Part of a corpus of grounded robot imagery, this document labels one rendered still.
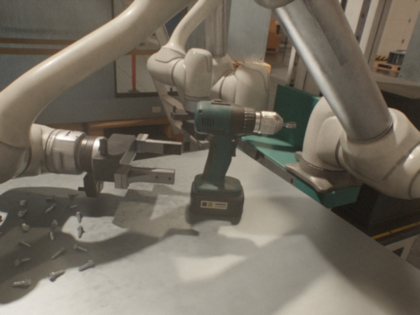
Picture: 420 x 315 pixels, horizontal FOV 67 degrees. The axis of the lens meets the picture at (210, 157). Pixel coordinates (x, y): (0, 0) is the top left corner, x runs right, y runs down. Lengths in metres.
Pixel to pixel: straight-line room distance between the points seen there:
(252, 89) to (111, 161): 0.82
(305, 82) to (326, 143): 0.46
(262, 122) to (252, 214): 0.21
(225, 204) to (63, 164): 0.33
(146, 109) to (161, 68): 1.58
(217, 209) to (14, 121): 0.39
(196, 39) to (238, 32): 4.09
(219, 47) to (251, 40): 5.53
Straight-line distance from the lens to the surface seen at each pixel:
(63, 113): 2.66
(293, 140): 1.31
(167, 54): 1.20
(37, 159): 0.67
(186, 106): 1.14
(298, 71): 1.34
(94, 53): 0.59
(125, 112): 2.73
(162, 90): 2.50
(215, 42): 1.40
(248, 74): 1.31
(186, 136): 1.27
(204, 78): 1.10
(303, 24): 0.60
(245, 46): 6.91
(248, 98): 1.31
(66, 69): 0.56
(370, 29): 1.14
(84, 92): 2.62
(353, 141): 0.81
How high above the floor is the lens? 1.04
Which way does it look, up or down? 25 degrees down
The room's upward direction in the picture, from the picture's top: 5 degrees clockwise
